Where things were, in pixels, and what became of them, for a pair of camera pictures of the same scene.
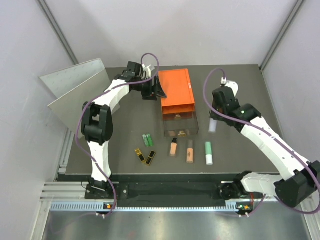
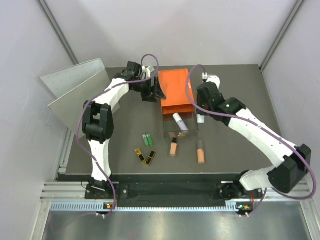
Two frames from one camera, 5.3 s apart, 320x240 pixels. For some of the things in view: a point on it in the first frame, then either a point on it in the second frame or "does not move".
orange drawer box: x=179 y=103 does not move
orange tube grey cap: x=190 y=152 to x=200 y=152
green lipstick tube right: x=149 y=139 does not move
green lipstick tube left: x=145 y=140 does not move
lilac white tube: x=213 y=125 to x=180 y=122
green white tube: x=208 y=153 to x=200 y=119
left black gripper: x=153 y=91 does not move
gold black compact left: x=139 y=154 does not move
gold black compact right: x=150 y=157 does not move
